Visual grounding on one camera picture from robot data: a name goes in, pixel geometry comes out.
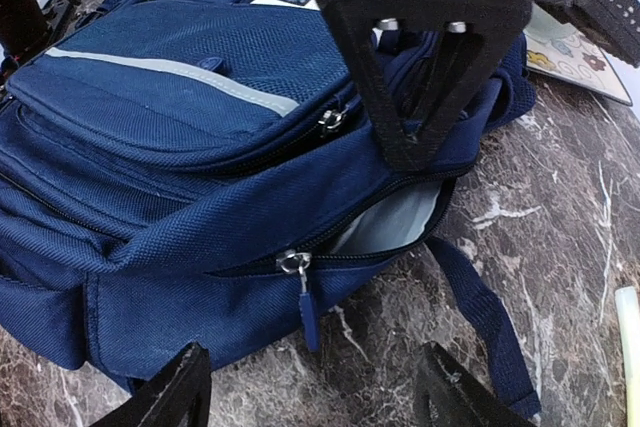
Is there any patterned square coaster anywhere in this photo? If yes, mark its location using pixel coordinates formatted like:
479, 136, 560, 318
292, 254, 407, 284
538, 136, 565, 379
524, 5, 638, 106

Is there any pale yellow highlighter marker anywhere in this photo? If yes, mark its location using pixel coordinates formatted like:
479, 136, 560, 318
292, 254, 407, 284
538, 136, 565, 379
615, 286, 640, 427

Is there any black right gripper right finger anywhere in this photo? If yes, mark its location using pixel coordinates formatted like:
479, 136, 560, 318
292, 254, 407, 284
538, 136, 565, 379
413, 342, 531, 427

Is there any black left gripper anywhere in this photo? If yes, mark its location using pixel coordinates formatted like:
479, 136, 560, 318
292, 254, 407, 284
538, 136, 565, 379
316, 0, 639, 172

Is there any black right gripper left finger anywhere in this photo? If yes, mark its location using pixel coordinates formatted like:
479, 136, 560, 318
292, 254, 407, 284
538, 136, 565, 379
93, 343, 211, 427

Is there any navy blue student backpack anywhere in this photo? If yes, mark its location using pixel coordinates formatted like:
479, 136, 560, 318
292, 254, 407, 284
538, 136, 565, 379
1, 0, 540, 419

